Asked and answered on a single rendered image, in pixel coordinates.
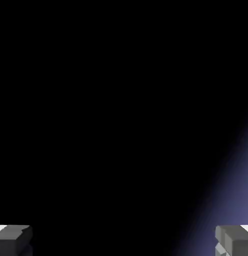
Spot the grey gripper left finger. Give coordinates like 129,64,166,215
0,224,34,256

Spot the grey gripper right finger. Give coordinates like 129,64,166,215
214,224,248,256

